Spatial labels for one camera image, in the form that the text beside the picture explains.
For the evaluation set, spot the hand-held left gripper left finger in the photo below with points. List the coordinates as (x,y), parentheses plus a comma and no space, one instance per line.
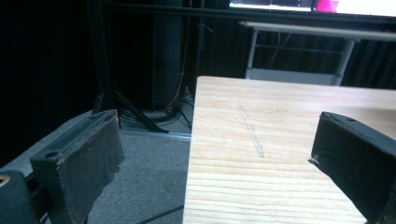
(81,168)

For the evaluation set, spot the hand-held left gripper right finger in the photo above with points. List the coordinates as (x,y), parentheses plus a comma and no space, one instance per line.
(358,155)

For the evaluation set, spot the black metal stand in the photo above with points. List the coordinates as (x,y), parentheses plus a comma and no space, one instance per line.
(106,62)

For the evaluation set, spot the monitor screen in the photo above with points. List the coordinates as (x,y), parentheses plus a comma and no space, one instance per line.
(311,5)

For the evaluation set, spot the white metal frame table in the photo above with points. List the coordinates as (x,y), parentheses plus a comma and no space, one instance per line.
(311,74)

